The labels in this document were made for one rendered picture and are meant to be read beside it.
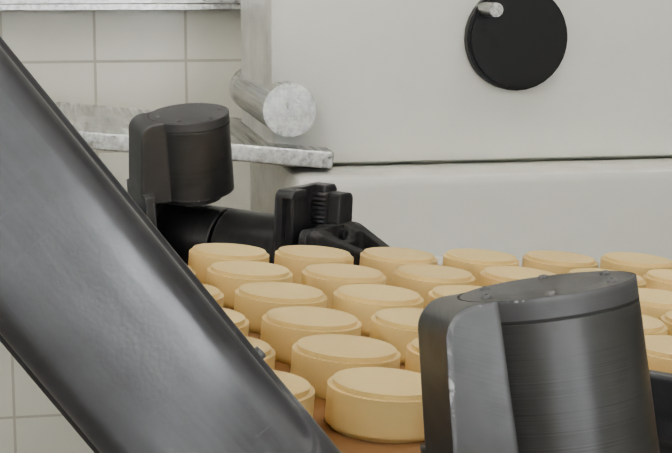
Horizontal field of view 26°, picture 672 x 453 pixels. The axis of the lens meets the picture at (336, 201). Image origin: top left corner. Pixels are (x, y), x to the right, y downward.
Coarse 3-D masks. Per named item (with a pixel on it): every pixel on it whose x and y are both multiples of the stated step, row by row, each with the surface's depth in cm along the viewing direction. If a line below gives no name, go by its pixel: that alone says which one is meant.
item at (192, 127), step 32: (128, 128) 103; (160, 128) 100; (192, 128) 100; (224, 128) 102; (160, 160) 101; (192, 160) 101; (224, 160) 102; (128, 192) 105; (160, 192) 101; (192, 192) 101; (224, 192) 103
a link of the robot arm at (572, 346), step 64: (448, 320) 45; (512, 320) 44; (576, 320) 44; (640, 320) 46; (448, 384) 44; (512, 384) 45; (576, 384) 44; (640, 384) 45; (448, 448) 45; (512, 448) 45; (576, 448) 44; (640, 448) 45
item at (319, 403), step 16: (256, 336) 76; (368, 336) 78; (288, 368) 70; (400, 368) 72; (320, 400) 65; (320, 416) 62; (336, 432) 60; (352, 448) 58; (368, 448) 58; (384, 448) 58; (400, 448) 58; (416, 448) 59
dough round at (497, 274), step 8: (480, 272) 90; (488, 272) 89; (496, 272) 89; (504, 272) 89; (512, 272) 89; (520, 272) 90; (528, 272) 90; (536, 272) 90; (544, 272) 90; (480, 280) 89; (488, 280) 88; (496, 280) 88; (504, 280) 88; (512, 280) 87
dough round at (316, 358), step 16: (320, 336) 68; (336, 336) 68; (352, 336) 69; (304, 352) 66; (320, 352) 65; (336, 352) 65; (352, 352) 66; (368, 352) 66; (384, 352) 66; (304, 368) 65; (320, 368) 65; (336, 368) 64; (320, 384) 65
